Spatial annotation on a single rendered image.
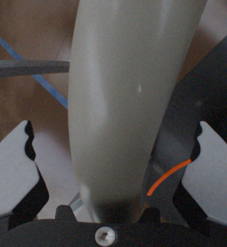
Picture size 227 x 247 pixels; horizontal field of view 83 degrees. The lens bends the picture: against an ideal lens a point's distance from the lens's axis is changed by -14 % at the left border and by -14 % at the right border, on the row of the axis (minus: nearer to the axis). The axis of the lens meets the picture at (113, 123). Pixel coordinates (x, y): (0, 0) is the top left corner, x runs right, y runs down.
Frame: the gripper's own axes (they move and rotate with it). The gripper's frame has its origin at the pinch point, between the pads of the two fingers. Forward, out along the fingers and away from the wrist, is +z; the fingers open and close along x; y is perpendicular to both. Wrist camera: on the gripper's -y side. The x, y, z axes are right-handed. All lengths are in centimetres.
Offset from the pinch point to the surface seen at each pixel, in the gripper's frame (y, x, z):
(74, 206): 82, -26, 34
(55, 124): 90, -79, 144
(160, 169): 113, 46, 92
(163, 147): 87, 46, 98
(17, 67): 6, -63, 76
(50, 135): 108, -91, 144
